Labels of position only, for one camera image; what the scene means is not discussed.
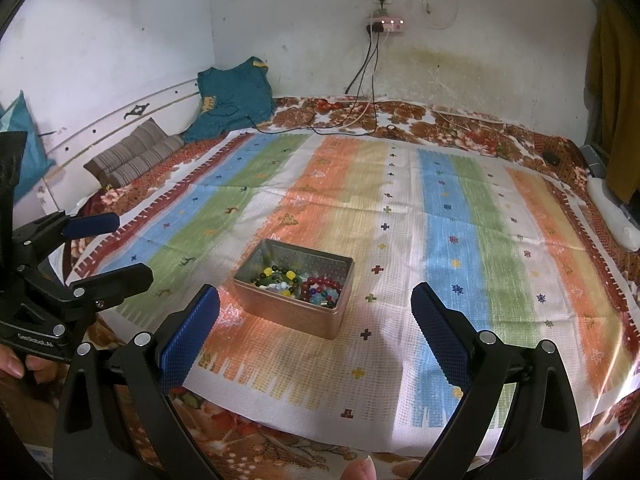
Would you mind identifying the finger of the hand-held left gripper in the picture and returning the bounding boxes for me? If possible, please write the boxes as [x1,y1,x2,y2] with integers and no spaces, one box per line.
[12,211,122,261]
[35,262,153,321]

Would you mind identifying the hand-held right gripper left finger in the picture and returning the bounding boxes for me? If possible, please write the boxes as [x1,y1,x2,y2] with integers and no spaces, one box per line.
[52,284,221,480]

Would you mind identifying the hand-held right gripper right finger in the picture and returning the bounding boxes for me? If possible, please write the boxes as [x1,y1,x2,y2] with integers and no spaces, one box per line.
[410,282,583,480]

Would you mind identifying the pastel stone bracelet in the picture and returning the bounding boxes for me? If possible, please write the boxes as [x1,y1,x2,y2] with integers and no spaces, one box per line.
[262,272,313,298]

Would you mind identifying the yellow and dark beaded bracelet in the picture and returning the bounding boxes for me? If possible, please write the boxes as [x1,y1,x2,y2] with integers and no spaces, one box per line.
[250,261,301,291]

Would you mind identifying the gold metal tin box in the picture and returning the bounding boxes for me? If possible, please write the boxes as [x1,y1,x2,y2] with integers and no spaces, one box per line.
[233,239,355,341]

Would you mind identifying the multicolour small beaded bracelet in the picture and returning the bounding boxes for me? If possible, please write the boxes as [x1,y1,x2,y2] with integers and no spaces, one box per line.
[306,287,342,309]

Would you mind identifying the red beaded bracelet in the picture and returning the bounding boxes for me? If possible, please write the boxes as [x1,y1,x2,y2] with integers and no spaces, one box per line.
[300,274,346,303]

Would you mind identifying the person's left hand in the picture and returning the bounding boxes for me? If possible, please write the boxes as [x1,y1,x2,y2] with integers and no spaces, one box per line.
[0,344,68,386]

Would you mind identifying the person's right hand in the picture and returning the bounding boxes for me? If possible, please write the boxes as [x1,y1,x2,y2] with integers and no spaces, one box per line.
[341,455,378,480]

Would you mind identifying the brown striped pillow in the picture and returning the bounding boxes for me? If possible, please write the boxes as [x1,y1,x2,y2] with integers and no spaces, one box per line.
[83,119,186,190]

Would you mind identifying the white bed headboard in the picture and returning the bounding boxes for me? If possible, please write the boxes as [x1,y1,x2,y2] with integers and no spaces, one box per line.
[10,77,203,241]

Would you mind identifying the teal pillow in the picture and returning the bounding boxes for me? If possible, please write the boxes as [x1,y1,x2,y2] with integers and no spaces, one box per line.
[0,91,56,201]

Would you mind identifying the striped printed mat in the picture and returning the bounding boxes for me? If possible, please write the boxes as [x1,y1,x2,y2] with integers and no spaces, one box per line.
[65,132,640,456]

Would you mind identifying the teal knitted garment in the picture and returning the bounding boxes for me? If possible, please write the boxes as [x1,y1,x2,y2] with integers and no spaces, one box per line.
[182,56,275,143]

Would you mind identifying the white bolster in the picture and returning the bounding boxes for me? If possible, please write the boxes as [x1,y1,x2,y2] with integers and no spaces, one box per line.
[586,175,640,252]

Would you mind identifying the striped colourful cloth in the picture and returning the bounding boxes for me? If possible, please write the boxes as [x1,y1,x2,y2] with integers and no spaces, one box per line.
[65,95,640,480]

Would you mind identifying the grey box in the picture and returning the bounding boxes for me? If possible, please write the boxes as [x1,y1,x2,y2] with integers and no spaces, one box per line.
[579,144,608,178]

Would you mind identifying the yellow hanging cloth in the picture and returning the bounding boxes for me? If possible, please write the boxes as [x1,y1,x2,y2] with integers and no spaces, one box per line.
[587,0,640,206]

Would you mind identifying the pink power strip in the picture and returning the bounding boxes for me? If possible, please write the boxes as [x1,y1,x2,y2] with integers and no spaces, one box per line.
[366,15,405,35]

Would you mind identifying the black cable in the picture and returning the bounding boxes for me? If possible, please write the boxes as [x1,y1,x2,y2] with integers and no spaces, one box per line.
[250,30,401,136]

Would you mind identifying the white wire loop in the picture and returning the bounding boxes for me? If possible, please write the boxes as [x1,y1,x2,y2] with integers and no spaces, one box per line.
[420,0,460,31]

